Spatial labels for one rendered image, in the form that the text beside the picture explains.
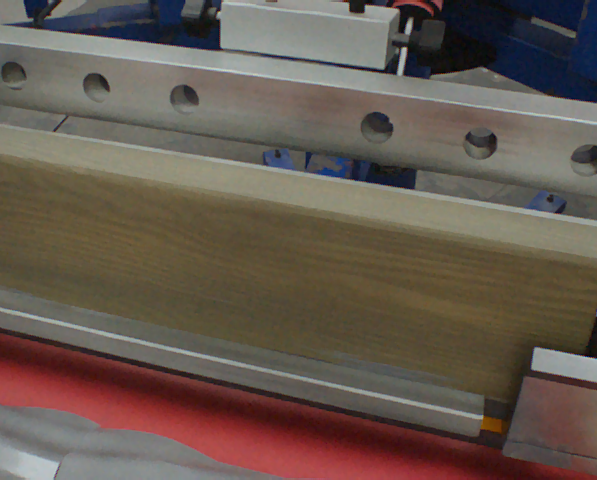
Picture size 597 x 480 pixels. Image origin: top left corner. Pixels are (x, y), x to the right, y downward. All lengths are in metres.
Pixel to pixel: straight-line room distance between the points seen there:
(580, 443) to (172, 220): 0.17
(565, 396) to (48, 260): 0.21
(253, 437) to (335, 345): 0.06
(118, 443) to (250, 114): 0.27
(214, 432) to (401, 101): 0.26
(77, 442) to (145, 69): 0.29
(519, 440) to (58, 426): 0.18
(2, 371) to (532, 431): 0.23
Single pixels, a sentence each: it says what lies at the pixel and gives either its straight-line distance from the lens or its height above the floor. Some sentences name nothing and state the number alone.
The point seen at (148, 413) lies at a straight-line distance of 0.32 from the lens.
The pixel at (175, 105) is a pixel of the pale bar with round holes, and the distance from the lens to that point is 0.52.
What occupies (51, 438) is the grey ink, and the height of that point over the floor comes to 1.10.
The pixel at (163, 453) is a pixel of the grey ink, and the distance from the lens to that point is 0.30.
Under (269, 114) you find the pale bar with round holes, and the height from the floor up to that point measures 1.08.
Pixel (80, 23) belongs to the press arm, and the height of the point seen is 0.92.
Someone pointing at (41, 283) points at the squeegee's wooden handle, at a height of 1.13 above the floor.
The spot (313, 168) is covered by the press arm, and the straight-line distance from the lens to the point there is 0.72.
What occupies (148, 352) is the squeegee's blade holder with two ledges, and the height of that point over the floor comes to 1.12.
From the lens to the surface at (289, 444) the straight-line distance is 0.30.
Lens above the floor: 1.35
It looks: 43 degrees down
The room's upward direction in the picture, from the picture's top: straight up
